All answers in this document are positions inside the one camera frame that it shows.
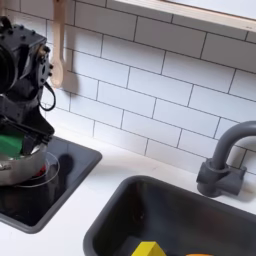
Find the steel pot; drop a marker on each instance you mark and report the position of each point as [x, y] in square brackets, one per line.
[16, 170]

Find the black toy stove top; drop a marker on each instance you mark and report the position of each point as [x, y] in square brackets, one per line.
[66, 180]

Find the yellow block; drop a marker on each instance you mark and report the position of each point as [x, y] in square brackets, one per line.
[148, 249]

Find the green block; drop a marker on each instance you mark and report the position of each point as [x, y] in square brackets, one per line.
[10, 146]

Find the light wooden shelf board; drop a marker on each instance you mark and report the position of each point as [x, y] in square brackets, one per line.
[200, 15]

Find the wooden spoon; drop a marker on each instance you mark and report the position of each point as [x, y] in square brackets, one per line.
[57, 70]

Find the dark grey tap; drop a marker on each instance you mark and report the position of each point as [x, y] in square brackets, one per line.
[216, 173]

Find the orange toy carrot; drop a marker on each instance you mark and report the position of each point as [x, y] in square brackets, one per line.
[199, 254]

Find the dark grey sink basin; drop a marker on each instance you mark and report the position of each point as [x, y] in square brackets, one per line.
[180, 220]

